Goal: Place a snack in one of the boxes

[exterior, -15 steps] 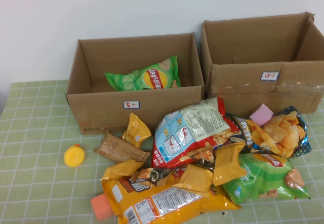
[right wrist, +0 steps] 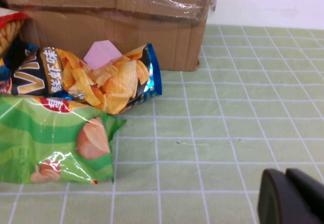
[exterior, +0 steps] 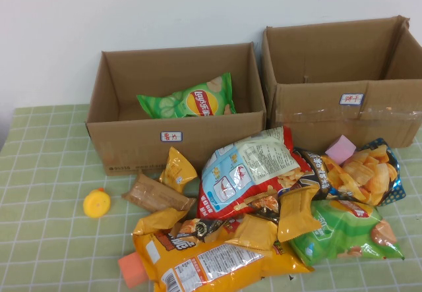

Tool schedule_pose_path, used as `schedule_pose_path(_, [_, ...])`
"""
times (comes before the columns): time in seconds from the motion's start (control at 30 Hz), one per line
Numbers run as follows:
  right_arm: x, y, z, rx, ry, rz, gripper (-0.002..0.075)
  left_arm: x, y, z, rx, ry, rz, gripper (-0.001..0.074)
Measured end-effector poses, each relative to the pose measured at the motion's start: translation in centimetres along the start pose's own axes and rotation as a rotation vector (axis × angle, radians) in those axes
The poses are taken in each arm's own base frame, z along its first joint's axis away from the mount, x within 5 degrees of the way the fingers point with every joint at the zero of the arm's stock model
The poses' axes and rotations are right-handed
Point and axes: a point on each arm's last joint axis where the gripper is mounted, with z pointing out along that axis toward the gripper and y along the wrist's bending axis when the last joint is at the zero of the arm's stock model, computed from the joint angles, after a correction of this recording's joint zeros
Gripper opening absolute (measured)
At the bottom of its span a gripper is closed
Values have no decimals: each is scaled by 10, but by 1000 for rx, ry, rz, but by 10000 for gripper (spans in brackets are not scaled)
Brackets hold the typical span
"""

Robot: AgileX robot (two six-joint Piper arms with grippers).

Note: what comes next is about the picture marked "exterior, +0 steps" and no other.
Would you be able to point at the small yellow snack packet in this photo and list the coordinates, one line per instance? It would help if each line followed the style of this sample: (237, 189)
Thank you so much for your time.
(254, 234)
(296, 213)
(158, 219)
(174, 170)

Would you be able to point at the black blue Vikas chip bag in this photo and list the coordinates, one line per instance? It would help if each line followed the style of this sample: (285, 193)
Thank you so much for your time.
(362, 173)

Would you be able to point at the small black orange snack packet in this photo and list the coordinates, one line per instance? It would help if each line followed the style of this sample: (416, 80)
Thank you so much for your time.
(263, 206)
(198, 229)

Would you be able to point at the large yellow snack bag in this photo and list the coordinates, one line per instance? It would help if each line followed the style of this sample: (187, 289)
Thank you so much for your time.
(214, 265)

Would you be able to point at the white blue-edged label sticker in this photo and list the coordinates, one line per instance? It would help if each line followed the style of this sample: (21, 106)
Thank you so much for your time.
(171, 136)
(352, 99)

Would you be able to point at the red blue shrimp cracker bag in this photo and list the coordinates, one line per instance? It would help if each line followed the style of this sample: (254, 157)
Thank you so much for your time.
(237, 173)

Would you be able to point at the small green Lay's chip bag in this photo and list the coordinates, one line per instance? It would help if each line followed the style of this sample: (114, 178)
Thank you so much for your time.
(171, 104)

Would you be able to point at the cardboard box with 95338 print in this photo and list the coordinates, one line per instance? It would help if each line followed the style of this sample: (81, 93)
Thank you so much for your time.
(132, 147)

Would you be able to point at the brown biscuit packet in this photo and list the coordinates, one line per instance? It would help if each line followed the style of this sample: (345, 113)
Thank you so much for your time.
(155, 194)

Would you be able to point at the taped cardboard box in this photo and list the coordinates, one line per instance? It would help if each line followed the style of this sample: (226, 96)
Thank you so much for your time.
(313, 117)

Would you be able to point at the pink foam cube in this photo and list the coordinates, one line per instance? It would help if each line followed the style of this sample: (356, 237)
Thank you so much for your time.
(341, 148)

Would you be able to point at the yellow duck toy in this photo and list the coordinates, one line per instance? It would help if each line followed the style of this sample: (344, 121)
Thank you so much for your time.
(96, 203)

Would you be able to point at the orange foam block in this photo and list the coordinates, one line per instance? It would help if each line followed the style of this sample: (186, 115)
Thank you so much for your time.
(132, 269)

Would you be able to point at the green checked tablecloth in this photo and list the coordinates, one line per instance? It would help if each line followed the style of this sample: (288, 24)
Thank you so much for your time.
(49, 157)

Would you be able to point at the large green Lay's chip bag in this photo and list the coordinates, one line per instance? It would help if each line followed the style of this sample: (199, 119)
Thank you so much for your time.
(346, 236)

